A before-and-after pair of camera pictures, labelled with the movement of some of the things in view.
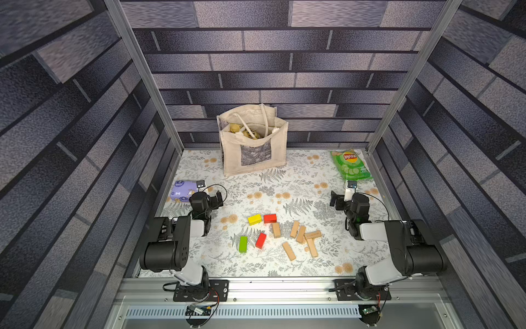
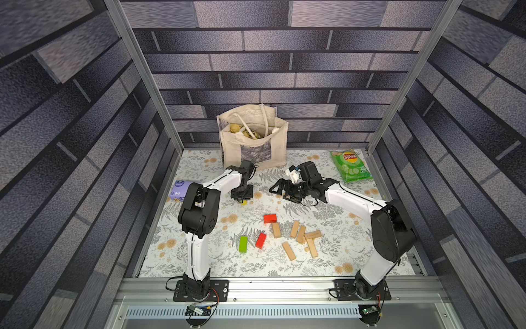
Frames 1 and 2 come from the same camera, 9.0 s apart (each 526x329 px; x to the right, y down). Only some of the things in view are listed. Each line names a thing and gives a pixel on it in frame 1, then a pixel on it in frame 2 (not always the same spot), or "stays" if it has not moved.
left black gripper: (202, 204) -> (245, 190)
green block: (243, 244) stays
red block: (260, 240) stays
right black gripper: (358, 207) -> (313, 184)
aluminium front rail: (283, 290) stays
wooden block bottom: (289, 251) stays
